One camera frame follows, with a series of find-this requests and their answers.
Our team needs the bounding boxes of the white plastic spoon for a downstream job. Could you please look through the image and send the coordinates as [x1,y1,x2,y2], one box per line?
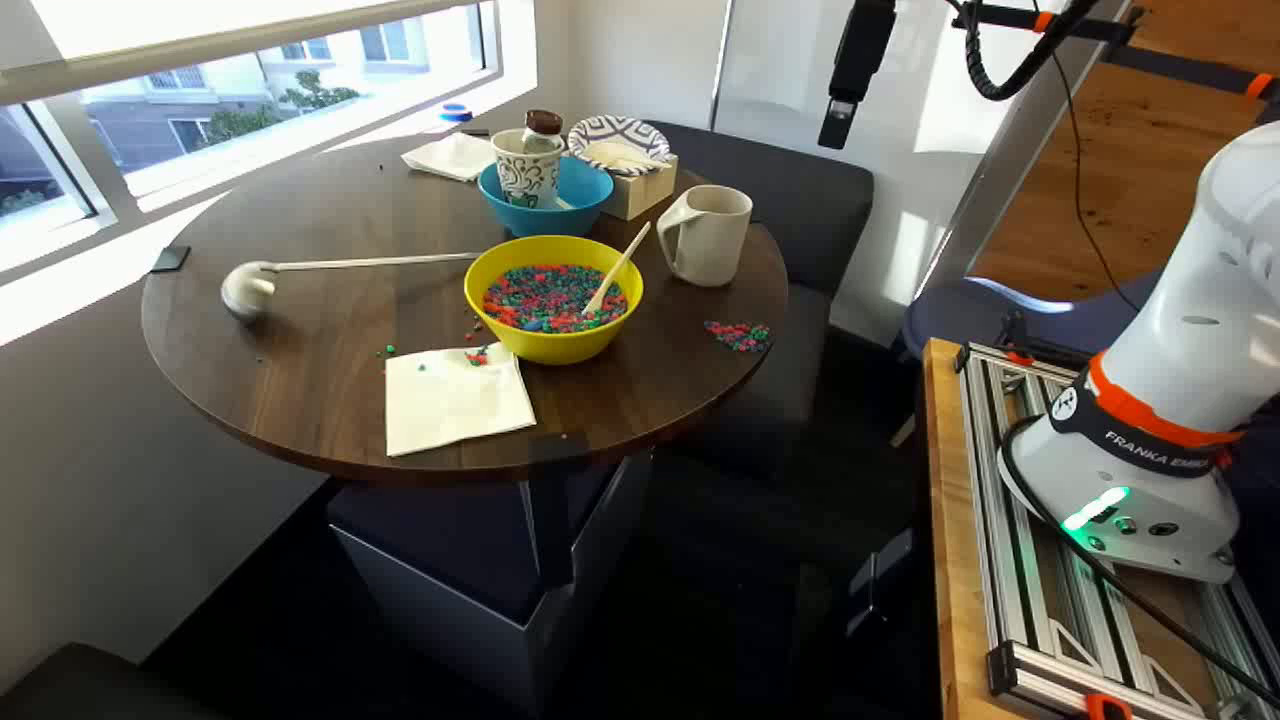
[582,214,656,318]

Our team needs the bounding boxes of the white ceramic mug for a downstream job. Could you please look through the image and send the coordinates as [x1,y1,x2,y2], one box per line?
[653,181,757,291]

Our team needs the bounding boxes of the yellow plastic bowl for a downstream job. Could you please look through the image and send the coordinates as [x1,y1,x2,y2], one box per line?
[459,233,649,366]

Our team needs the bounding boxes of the colourful pebbles in bowl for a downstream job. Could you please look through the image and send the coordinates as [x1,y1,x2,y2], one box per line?
[482,258,632,334]

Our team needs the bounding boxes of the light wooden box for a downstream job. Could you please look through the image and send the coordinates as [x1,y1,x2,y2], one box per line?
[604,155,684,225]

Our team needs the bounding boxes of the blue bowl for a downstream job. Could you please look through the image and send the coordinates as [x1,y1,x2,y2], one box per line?
[478,150,619,238]

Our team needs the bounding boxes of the white paper sheet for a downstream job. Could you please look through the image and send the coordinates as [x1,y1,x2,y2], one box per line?
[382,341,540,458]

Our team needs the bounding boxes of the white patterned cup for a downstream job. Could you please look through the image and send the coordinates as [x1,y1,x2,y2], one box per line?
[488,122,570,213]

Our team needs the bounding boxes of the grey upholstered sofa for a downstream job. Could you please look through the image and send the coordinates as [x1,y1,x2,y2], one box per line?
[645,117,882,490]

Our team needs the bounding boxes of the white folded napkin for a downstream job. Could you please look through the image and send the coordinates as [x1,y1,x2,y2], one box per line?
[402,127,501,185]

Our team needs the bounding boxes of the dark blue seat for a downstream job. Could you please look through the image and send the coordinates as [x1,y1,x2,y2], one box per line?
[899,272,1173,370]

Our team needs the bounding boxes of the wooden mounting board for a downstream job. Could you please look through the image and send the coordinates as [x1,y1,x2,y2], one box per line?
[919,330,1280,720]

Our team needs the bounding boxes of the white leaning board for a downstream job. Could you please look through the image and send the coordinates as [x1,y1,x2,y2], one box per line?
[711,0,1145,350]

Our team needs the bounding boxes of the black hanging cylinder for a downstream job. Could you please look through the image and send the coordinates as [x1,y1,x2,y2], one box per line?
[814,0,899,150]

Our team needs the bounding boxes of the white ladle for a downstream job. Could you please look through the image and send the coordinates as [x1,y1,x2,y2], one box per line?
[217,247,482,324]

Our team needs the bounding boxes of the black stand with orange joints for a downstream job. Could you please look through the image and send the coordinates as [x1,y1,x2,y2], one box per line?
[946,0,1280,106]

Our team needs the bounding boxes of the black table pedestal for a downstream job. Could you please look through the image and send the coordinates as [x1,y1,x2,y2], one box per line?
[521,458,582,593]

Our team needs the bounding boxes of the aluminium rail frame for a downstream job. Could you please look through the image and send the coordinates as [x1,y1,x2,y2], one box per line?
[955,334,1280,720]

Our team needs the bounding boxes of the white window frame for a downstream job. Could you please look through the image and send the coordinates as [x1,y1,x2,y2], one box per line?
[0,0,543,282]

